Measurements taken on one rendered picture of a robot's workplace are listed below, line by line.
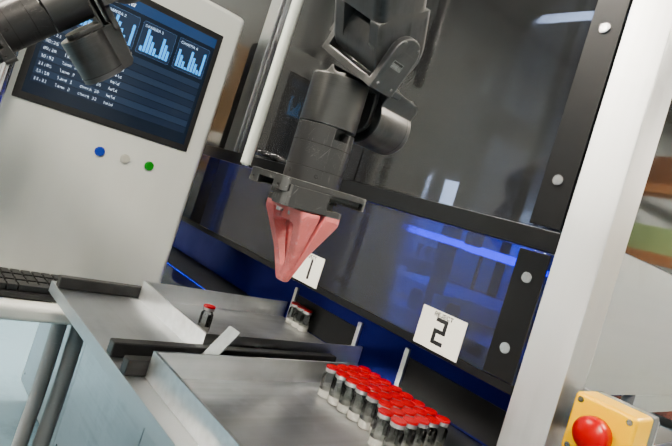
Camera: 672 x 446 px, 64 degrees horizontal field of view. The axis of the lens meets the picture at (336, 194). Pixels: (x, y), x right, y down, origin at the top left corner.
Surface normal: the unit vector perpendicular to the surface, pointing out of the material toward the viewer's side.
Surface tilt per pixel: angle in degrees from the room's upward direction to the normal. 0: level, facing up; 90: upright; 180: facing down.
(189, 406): 90
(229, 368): 90
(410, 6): 113
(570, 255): 90
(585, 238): 90
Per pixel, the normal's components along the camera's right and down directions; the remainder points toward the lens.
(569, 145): -0.72, -0.25
